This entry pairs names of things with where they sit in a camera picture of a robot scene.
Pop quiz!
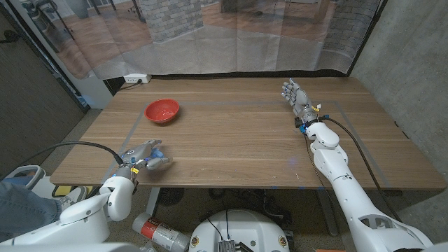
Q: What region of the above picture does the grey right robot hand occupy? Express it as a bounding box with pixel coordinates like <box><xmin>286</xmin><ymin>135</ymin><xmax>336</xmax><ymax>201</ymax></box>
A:
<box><xmin>281</xmin><ymin>77</ymin><xmax>319</xmax><ymax>129</ymax></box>

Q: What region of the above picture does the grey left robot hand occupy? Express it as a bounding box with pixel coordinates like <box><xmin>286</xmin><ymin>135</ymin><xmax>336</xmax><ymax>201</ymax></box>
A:
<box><xmin>113</xmin><ymin>139</ymin><xmax>174</xmax><ymax>183</ymax></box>

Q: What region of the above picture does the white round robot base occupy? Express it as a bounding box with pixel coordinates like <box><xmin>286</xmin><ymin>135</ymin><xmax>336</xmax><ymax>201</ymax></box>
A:
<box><xmin>188</xmin><ymin>209</ymin><xmax>291</xmax><ymax>252</ymax></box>

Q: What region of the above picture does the red bowl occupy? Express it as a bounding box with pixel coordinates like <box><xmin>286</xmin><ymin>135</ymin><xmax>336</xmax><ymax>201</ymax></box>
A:
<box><xmin>143</xmin><ymin>98</ymin><xmax>181</xmax><ymax>124</ymax></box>

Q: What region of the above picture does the white table leg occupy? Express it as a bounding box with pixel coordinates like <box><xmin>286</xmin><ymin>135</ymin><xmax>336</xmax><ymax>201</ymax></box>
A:
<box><xmin>145</xmin><ymin>187</ymin><xmax>161</xmax><ymax>216</ymax></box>

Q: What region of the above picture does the black round floor object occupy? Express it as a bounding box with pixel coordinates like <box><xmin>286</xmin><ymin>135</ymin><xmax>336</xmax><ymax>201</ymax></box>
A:
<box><xmin>157</xmin><ymin>188</ymin><xmax>186</xmax><ymax>207</ymax></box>

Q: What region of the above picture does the white power strip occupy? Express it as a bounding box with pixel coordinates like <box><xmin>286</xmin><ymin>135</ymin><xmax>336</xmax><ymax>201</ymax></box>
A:
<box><xmin>123</xmin><ymin>73</ymin><xmax>153</xmax><ymax>84</ymax></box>

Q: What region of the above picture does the white grey sneaker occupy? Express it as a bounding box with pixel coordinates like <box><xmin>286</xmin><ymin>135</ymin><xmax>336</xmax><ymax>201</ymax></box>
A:
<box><xmin>55</xmin><ymin>185</ymin><xmax>88</xmax><ymax>209</ymax></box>

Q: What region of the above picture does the white red cylinder canister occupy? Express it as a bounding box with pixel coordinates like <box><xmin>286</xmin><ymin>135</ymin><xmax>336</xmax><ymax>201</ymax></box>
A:
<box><xmin>132</xmin><ymin>211</ymin><xmax>192</xmax><ymax>252</ymax></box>

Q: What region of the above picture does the printed room backdrop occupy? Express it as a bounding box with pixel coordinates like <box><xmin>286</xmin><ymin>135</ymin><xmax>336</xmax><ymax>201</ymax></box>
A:
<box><xmin>6</xmin><ymin>0</ymin><xmax>382</xmax><ymax>81</ymax></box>

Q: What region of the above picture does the grey table leg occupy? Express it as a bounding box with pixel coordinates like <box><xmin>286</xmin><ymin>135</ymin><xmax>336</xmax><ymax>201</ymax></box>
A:
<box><xmin>316</xmin><ymin>188</ymin><xmax>340</xmax><ymax>237</ymax></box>

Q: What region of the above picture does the white grey chair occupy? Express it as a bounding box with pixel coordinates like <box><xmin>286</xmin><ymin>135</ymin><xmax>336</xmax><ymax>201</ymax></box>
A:
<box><xmin>3</xmin><ymin>164</ymin><xmax>46</xmax><ymax>192</ymax></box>

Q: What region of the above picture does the person's leg in jeans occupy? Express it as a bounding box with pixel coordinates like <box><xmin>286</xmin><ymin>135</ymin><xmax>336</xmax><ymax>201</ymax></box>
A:
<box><xmin>0</xmin><ymin>178</ymin><xmax>63</xmax><ymax>241</ymax></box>

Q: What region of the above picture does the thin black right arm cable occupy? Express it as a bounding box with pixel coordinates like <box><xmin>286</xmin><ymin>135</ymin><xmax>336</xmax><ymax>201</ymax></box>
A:
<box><xmin>302</xmin><ymin>134</ymin><xmax>330</xmax><ymax>197</ymax></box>

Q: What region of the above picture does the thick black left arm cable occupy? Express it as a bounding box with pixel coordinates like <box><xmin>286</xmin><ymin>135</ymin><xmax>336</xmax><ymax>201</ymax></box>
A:
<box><xmin>20</xmin><ymin>141</ymin><xmax>125</xmax><ymax>167</ymax></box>

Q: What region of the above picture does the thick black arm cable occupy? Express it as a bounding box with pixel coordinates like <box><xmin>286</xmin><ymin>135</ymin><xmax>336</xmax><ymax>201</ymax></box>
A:
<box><xmin>321</xmin><ymin>115</ymin><xmax>403</xmax><ymax>223</ymax></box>
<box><xmin>20</xmin><ymin>141</ymin><xmax>125</xmax><ymax>167</ymax></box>

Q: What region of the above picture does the black power strip cable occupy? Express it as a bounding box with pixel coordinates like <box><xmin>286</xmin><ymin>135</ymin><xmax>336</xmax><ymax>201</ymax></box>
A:
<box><xmin>117</xmin><ymin>79</ymin><xmax>143</xmax><ymax>92</ymax></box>

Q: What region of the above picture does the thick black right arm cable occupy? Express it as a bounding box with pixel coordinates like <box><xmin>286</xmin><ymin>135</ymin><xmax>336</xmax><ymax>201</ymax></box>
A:
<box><xmin>321</xmin><ymin>115</ymin><xmax>403</xmax><ymax>223</ymax></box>

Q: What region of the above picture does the black backdrop frame pole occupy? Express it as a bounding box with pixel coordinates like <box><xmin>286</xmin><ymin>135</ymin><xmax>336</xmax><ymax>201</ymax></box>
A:
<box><xmin>348</xmin><ymin>0</ymin><xmax>389</xmax><ymax>76</ymax></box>
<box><xmin>0</xmin><ymin>0</ymin><xmax>90</xmax><ymax>113</ymax></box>

